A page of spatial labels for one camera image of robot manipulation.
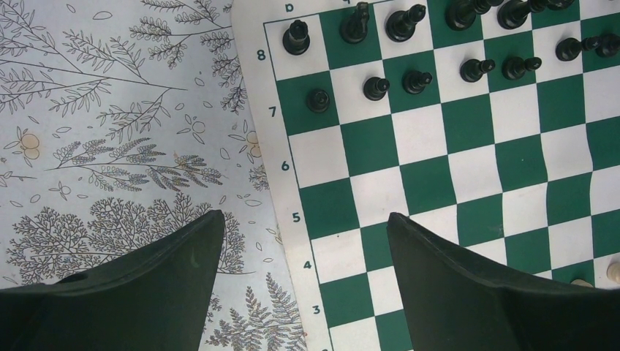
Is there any black knight piece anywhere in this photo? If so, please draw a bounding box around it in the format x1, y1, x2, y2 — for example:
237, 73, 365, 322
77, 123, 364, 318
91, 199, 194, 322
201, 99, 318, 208
340, 1, 370, 45

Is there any white pawn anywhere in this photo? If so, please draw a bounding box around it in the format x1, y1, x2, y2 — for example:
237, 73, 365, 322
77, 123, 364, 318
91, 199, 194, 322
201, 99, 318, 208
571, 279, 594, 288
607, 262, 620, 284

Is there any floral table mat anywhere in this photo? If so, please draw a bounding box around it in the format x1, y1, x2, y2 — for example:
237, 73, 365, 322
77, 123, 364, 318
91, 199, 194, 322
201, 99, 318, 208
1, 1, 306, 350

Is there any black rook corner piece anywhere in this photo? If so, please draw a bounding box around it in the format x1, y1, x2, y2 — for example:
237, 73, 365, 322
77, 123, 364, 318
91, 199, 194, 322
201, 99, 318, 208
282, 20, 311, 56

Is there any green white chess board mat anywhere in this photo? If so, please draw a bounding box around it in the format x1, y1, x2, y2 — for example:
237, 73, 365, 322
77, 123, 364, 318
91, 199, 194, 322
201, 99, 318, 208
231, 1, 619, 350

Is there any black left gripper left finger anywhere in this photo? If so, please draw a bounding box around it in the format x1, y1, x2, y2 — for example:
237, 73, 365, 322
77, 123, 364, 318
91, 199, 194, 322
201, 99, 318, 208
1, 210, 225, 350

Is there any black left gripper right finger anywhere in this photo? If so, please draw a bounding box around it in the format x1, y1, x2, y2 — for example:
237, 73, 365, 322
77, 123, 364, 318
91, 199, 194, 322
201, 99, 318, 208
387, 212, 619, 350

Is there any black pawn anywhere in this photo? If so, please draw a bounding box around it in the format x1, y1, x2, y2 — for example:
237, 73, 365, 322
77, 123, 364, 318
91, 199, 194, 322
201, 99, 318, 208
402, 70, 433, 95
459, 58, 496, 83
363, 77, 390, 101
306, 88, 330, 113

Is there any black bishop piece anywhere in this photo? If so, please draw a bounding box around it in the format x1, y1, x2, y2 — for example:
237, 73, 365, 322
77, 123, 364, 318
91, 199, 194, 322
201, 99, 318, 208
385, 4, 426, 42

